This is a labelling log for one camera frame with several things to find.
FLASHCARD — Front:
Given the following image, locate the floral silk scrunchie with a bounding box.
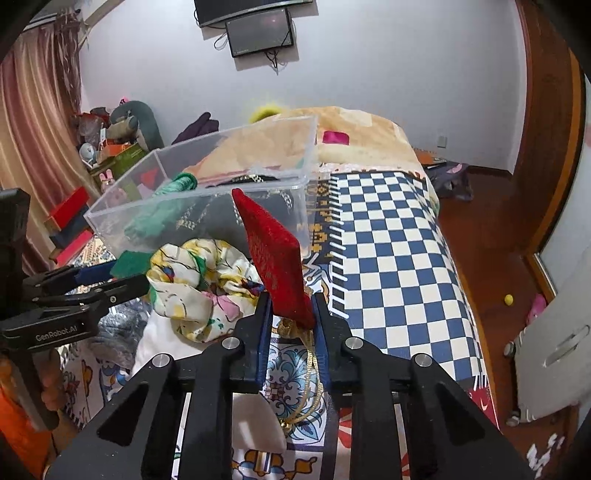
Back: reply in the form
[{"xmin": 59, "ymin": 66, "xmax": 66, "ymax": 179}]
[{"xmin": 146, "ymin": 238, "xmax": 264, "ymax": 343}]

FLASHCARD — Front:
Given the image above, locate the green yellow sponge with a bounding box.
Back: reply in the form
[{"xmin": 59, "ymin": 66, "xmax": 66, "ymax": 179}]
[{"xmin": 110, "ymin": 251, "xmax": 152, "ymax": 279}]

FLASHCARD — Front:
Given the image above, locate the red fabric pouch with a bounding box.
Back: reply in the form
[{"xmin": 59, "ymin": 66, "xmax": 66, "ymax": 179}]
[{"xmin": 242, "ymin": 203, "xmax": 315, "ymax": 330}]

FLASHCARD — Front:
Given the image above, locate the green knitted glove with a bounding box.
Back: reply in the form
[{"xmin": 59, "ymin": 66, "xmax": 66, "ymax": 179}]
[{"xmin": 124, "ymin": 172, "xmax": 198, "ymax": 241}]

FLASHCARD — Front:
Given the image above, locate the clear plastic storage box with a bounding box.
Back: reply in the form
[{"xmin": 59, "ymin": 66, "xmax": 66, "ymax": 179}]
[{"xmin": 85, "ymin": 124, "xmax": 318, "ymax": 257}]

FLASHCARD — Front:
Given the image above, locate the person's left hand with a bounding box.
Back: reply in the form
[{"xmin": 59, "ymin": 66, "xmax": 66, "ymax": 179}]
[{"xmin": 38, "ymin": 350, "xmax": 66, "ymax": 411}]

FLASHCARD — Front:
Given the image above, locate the red book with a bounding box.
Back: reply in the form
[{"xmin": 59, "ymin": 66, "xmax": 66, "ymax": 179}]
[{"xmin": 55, "ymin": 229, "xmax": 94, "ymax": 267}]

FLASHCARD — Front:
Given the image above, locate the white cloth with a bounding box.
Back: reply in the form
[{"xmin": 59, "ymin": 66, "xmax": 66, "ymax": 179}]
[{"xmin": 132, "ymin": 310, "xmax": 287, "ymax": 454}]

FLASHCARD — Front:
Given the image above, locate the red box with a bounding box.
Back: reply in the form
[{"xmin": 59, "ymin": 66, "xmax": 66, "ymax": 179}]
[{"xmin": 44, "ymin": 186, "xmax": 89, "ymax": 234}]

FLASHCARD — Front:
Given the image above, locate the grey knitted glove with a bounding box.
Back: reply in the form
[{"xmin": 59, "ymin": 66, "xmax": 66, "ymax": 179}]
[{"xmin": 87, "ymin": 299, "xmax": 151, "ymax": 370}]

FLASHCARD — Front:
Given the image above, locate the patterned bed cover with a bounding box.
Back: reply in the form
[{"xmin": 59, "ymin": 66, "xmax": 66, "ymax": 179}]
[{"xmin": 59, "ymin": 170, "xmax": 500, "ymax": 480}]

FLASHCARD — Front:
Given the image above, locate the pink bunny toy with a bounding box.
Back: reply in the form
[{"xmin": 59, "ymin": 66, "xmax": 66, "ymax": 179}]
[{"xmin": 99, "ymin": 169, "xmax": 115, "ymax": 193}]

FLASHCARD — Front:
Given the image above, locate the green cardboard box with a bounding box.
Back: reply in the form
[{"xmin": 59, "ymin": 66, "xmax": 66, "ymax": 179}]
[{"xmin": 89, "ymin": 144, "xmax": 147, "ymax": 185}]

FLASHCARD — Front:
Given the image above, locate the white plastic stool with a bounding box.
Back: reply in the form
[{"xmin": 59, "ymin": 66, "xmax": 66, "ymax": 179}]
[{"xmin": 504, "ymin": 250, "xmax": 590, "ymax": 427}]

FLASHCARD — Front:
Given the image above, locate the pink toy on floor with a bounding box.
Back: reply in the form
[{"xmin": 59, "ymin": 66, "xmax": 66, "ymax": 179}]
[{"xmin": 526, "ymin": 294, "xmax": 547, "ymax": 325}]

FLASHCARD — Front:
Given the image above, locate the grey green neck pillow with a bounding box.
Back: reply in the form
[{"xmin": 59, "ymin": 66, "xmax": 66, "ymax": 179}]
[{"xmin": 106, "ymin": 100, "xmax": 164, "ymax": 152}]

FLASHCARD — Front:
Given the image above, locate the striped brown curtain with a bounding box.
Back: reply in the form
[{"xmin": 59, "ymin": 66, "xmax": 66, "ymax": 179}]
[{"xmin": 1, "ymin": 19, "xmax": 99, "ymax": 274}]

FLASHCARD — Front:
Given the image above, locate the purple bag on floor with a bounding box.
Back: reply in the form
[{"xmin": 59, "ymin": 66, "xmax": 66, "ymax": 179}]
[{"xmin": 426, "ymin": 161, "xmax": 473, "ymax": 202}]

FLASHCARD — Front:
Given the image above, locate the dark purple jacket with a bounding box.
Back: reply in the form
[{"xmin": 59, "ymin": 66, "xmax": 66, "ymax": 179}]
[{"xmin": 172, "ymin": 112, "xmax": 219, "ymax": 145}]

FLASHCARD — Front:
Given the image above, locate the white sliding wardrobe door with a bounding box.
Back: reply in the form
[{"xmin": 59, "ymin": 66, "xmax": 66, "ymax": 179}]
[{"xmin": 535, "ymin": 76, "xmax": 591, "ymax": 302}]

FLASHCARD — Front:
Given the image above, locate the beige floral quilt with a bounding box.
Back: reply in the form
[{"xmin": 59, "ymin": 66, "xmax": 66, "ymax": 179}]
[{"xmin": 184, "ymin": 106, "xmax": 426, "ymax": 180}]

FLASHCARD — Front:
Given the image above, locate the brown wooden door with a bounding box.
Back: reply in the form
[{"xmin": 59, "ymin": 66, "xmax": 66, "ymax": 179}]
[{"xmin": 512, "ymin": 1, "xmax": 586, "ymax": 256}]

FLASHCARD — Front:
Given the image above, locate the gold cord of pouch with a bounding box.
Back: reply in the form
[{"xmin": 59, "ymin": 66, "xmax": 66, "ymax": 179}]
[{"xmin": 275, "ymin": 317, "xmax": 327, "ymax": 432}]

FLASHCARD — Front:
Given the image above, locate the wall power outlet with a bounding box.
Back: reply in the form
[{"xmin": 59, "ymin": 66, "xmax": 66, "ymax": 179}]
[{"xmin": 437, "ymin": 135, "xmax": 448, "ymax": 149}]

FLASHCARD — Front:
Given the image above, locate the yellow fuzzy ring cushion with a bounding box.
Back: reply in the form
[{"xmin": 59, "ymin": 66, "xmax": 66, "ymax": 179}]
[{"xmin": 249, "ymin": 103, "xmax": 283, "ymax": 124}]

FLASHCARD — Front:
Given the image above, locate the wall-mounted black television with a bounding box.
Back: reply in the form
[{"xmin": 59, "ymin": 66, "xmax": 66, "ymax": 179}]
[{"xmin": 193, "ymin": 0, "xmax": 310, "ymax": 27}]

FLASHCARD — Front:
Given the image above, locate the small black wall monitor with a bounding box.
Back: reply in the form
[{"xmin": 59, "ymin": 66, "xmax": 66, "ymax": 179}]
[{"xmin": 225, "ymin": 8, "xmax": 294, "ymax": 58}]

